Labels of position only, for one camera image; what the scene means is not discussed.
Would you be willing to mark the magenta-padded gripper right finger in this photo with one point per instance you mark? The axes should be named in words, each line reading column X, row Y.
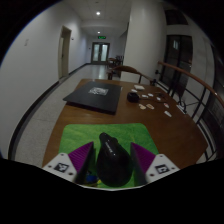
column 161, row 168

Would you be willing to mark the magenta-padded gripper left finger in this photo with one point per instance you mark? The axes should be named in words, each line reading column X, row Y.
column 60, row 166

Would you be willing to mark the black computer mouse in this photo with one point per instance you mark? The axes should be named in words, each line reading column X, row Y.
column 113, row 163

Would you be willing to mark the green mouse pad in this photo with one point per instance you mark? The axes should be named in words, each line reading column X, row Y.
column 86, row 135

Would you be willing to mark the small pale paper sticker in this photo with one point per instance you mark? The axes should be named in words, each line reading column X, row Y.
column 134, row 90
column 144, row 96
column 158, row 98
column 142, row 106
column 167, row 113
column 150, row 106
column 150, row 95

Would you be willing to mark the flat white device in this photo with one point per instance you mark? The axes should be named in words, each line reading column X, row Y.
column 181, row 108

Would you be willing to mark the red and white sticker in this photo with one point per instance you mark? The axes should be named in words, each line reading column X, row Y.
column 166, row 105

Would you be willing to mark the small black box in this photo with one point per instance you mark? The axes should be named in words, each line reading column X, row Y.
column 133, row 97

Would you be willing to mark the black closed laptop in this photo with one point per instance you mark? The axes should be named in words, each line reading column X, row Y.
column 96, row 96

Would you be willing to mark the small white box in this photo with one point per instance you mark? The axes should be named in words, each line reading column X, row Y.
column 139, row 87

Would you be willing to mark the black railing with wooden handrail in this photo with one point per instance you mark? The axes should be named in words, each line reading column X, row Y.
column 190, row 76

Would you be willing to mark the wooden armchair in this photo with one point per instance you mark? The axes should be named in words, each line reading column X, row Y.
column 128, row 69

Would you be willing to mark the dark framed window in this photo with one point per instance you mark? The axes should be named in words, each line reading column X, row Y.
column 178, row 60

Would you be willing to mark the pale side door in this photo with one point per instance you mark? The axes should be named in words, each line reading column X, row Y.
column 65, row 53

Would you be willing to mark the dark wooden chair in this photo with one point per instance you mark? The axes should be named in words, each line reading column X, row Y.
column 115, row 60

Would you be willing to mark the glazed double door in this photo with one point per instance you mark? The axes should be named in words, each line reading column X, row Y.
column 100, row 53

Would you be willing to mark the green exit sign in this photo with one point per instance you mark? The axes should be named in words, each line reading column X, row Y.
column 102, row 37

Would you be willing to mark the round ceiling light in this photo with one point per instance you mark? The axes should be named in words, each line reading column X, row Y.
column 98, row 13

